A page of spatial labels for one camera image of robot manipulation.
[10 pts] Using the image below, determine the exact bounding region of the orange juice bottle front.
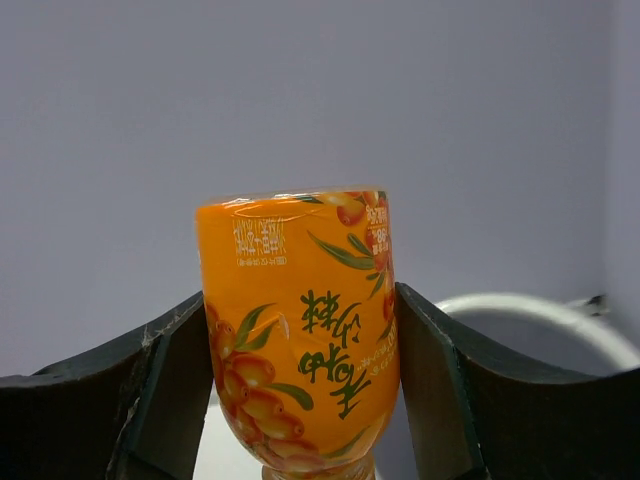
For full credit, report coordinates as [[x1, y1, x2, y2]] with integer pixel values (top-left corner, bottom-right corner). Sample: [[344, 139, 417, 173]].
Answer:
[[195, 186, 400, 479]]

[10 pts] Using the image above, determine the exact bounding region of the grey bin with white rim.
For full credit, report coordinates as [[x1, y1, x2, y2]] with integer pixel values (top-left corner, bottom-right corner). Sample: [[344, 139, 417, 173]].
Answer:
[[436, 292, 639, 376]]

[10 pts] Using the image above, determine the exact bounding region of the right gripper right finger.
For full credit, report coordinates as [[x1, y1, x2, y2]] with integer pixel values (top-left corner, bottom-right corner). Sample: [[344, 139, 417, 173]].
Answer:
[[395, 283, 639, 479]]

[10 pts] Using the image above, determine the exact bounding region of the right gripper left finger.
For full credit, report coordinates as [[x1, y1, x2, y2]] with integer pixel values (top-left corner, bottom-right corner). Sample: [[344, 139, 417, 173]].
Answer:
[[1, 293, 213, 479]]

